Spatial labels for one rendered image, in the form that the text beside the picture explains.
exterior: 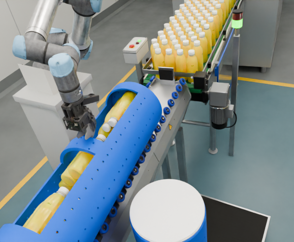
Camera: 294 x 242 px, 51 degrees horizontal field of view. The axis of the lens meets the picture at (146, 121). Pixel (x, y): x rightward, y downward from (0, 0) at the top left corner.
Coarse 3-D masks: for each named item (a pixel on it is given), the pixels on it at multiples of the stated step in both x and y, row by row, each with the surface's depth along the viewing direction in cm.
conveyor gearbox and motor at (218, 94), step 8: (216, 88) 198; (224, 88) 196; (208, 96) 201; (216, 96) 197; (224, 96) 195; (216, 104) 201; (224, 104) 199; (216, 112) 206; (224, 112) 205; (232, 112) 204; (216, 120) 210; (224, 120) 210; (216, 128) 215
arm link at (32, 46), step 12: (48, 0) 116; (60, 0) 124; (36, 12) 111; (48, 12) 113; (36, 24) 107; (48, 24) 111; (24, 36) 104; (36, 36) 105; (12, 48) 102; (24, 48) 101; (36, 48) 102; (36, 60) 105
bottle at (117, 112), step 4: (128, 92) 147; (132, 92) 147; (124, 96) 145; (128, 96) 145; (132, 96) 146; (120, 100) 143; (124, 100) 142; (128, 100) 143; (132, 100) 145; (116, 104) 142; (120, 104) 140; (124, 104) 141; (128, 104) 142; (116, 108) 138; (120, 108) 138; (124, 108) 139; (112, 112) 138; (116, 112) 137; (120, 112) 137; (112, 116) 137; (116, 116) 136; (120, 116) 137; (116, 120) 136
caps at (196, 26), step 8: (184, 0) 261; (184, 8) 245; (192, 8) 243; (200, 8) 240; (208, 16) 228; (168, 24) 225; (176, 24) 223; (184, 24) 221; (208, 24) 215; (160, 32) 216; (168, 32) 214; (192, 32) 209; (200, 32) 207
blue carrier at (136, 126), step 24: (120, 96) 155; (144, 96) 142; (96, 120) 149; (120, 120) 128; (144, 120) 136; (72, 144) 120; (96, 144) 117; (120, 144) 122; (144, 144) 136; (96, 168) 111; (120, 168) 118; (48, 192) 122; (72, 192) 102; (96, 192) 107; (24, 216) 112; (72, 216) 98; (96, 216) 105; (0, 240) 90; (24, 240) 89; (48, 240) 91; (72, 240) 95
